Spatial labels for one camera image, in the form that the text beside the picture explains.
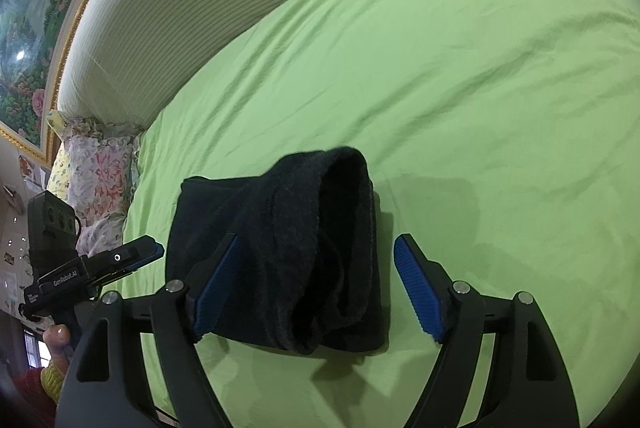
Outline yellow floral pillow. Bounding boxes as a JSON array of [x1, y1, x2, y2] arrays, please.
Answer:
[[46, 109, 72, 201]]

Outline gold framed landscape painting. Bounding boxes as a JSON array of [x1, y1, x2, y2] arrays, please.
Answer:
[[0, 0, 168, 170]]

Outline green bed sheet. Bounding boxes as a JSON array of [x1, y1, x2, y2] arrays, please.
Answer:
[[117, 0, 640, 428]]

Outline floral pink pillow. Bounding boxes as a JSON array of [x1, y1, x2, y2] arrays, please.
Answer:
[[64, 118, 144, 256]]

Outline black pants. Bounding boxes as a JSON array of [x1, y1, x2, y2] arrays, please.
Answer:
[[165, 147, 392, 356]]

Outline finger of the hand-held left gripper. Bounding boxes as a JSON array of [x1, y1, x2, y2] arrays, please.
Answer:
[[102, 241, 166, 283], [80, 235, 157, 280]]

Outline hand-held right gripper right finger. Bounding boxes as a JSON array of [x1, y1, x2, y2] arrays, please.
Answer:
[[393, 233, 581, 428]]

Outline person's left forearm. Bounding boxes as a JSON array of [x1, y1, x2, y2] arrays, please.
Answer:
[[7, 355, 66, 415]]

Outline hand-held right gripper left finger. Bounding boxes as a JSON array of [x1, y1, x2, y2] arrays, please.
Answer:
[[57, 233, 245, 428]]

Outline person's left hand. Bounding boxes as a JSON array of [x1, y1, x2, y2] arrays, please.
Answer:
[[42, 324, 72, 390]]

